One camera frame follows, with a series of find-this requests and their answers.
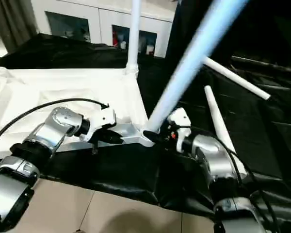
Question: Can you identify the white table frame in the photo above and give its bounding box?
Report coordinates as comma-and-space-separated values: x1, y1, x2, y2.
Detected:
0, 66, 156, 161

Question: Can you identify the white plastic table leg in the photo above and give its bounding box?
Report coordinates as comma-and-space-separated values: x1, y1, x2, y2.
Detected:
204, 85, 247, 178
143, 0, 250, 136
124, 0, 142, 79
203, 57, 272, 100

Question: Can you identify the black work mat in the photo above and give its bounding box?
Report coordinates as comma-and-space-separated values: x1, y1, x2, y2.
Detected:
0, 33, 291, 219

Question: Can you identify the dark metal rod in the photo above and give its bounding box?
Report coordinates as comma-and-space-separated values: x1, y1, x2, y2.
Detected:
232, 55, 291, 73

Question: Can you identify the white glass-door cabinet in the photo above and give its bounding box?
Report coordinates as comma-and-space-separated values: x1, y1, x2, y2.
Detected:
30, 0, 176, 58

